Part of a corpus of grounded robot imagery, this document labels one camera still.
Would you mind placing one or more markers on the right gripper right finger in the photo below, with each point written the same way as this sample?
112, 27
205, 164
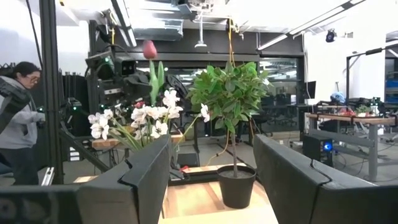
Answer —
311, 199

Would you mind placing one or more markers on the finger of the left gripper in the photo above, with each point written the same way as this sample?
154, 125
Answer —
140, 85

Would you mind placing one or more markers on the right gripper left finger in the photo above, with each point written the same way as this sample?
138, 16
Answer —
124, 202

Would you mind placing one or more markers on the glass vase mixed flowers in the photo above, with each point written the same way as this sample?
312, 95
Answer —
169, 98

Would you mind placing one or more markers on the dark red artificial tulip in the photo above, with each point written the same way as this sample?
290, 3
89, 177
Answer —
150, 49

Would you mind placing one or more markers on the computer tower with blue light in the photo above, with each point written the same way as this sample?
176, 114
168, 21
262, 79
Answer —
314, 149

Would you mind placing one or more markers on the wooden workbench with grey legs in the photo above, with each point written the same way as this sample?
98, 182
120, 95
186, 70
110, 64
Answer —
342, 119

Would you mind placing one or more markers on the potted green plant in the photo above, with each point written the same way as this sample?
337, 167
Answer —
230, 93

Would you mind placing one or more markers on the person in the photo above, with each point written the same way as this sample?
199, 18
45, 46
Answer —
18, 124

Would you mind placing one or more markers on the black frame post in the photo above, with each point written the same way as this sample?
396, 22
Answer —
49, 93

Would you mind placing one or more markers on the black diagonal frame brace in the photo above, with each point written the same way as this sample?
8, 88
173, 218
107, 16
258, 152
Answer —
84, 149

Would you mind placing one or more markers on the wooden shelf with black frame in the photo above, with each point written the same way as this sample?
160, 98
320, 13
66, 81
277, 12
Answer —
217, 219

